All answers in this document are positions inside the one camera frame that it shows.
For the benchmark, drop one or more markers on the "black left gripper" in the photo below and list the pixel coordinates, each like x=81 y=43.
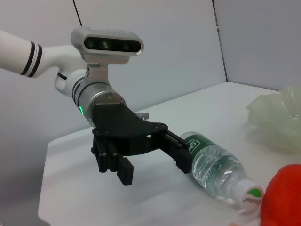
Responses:
x=117 y=127

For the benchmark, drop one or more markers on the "clear water bottle green label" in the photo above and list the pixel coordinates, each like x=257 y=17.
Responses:
x=211 y=164

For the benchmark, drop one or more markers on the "translucent wavy glass fruit plate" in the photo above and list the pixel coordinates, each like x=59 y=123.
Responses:
x=277 y=117

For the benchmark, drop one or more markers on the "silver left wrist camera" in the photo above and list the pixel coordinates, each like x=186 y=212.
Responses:
x=108 y=44

